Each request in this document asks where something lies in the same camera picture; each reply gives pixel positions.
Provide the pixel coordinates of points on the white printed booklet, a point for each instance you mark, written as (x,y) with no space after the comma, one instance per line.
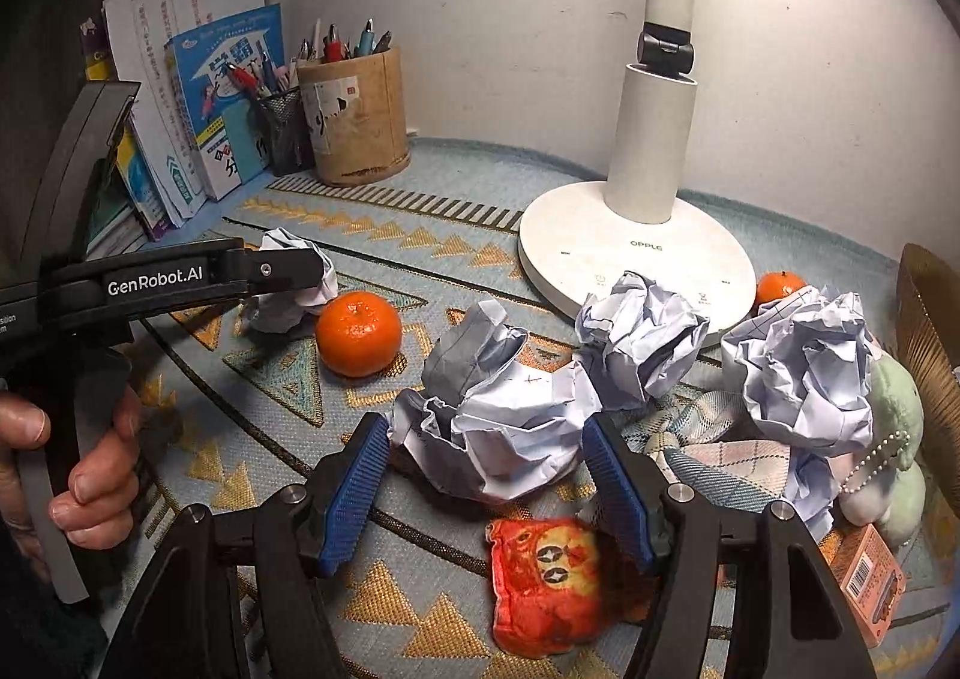
(157,19)

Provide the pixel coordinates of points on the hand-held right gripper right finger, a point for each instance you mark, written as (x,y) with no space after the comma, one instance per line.
(619,491)

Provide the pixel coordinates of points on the pink barcode box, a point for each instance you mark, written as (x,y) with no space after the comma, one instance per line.
(870,574)

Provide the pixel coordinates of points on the bunch of red pink pens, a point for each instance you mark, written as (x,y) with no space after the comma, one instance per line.
(244,79)

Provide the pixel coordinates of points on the large orange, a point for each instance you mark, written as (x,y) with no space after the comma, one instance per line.
(358,334)

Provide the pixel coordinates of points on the black mesh pen holder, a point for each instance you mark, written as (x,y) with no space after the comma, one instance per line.
(285,132)

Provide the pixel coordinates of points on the bunch of assorted pens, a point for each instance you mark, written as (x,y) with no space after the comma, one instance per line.
(332,45)

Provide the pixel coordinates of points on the red snack packet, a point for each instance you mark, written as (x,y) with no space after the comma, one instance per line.
(547,596)

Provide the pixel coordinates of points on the green pink plush toy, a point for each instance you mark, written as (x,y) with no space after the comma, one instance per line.
(896,416)

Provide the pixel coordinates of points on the bamboo pen holder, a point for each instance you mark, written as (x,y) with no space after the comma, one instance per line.
(360,124)

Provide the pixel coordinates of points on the pastel plaid cloth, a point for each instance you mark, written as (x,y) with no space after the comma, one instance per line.
(712,461)

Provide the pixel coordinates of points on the brown ribbed bowl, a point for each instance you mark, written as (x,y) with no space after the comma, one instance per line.
(930,319)

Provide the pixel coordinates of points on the small orange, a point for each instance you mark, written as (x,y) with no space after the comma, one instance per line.
(776,290)

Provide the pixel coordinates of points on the white teal book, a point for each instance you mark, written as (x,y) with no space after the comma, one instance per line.
(176,192)

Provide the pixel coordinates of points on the white paper ball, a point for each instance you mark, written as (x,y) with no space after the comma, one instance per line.
(289,315)
(802,379)
(510,424)
(637,341)

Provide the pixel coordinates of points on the white desk lamp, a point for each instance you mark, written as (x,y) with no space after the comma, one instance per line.
(652,147)

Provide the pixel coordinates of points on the purple yellow book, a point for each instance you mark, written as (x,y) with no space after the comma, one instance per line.
(94,49)

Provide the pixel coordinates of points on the person's left hand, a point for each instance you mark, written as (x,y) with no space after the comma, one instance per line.
(101,476)

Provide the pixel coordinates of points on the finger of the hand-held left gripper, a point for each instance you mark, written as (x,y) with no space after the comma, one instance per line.
(285,270)

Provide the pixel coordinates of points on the blue cover workbook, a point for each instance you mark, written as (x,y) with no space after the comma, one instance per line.
(225,64)

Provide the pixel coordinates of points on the light blue card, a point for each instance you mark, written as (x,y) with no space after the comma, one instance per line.
(240,147)

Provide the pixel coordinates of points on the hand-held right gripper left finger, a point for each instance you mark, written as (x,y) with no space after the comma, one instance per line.
(352,491)

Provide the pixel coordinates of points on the patterned blue woven mat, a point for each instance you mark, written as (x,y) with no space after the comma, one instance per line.
(262,364)

